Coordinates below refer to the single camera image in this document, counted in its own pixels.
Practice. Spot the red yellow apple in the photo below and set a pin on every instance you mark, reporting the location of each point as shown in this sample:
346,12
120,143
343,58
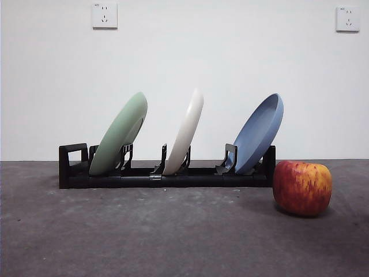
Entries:
301,189

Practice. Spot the cream white plate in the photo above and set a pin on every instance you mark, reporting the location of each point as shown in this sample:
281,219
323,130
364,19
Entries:
186,135

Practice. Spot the black plate rack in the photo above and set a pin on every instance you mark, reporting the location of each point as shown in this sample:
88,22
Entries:
201,181

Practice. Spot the white wall socket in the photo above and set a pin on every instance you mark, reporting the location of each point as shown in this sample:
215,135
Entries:
348,19
105,15

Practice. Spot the green plate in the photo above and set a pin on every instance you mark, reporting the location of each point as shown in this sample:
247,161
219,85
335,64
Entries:
115,135

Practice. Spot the blue plate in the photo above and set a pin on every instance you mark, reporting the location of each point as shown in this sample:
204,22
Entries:
256,138

